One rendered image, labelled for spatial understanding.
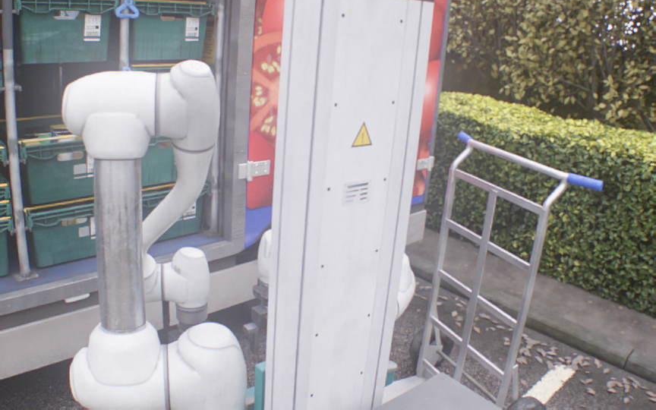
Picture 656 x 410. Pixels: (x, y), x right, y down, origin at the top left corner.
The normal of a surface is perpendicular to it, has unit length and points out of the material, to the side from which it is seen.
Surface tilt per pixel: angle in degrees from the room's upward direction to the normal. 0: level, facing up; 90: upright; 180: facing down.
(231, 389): 88
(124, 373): 76
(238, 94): 90
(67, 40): 98
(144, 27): 94
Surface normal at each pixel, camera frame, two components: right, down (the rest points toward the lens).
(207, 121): 0.62, 0.54
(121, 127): 0.37, 0.24
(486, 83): -0.56, -0.33
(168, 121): 0.35, 0.63
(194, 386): 0.19, 0.13
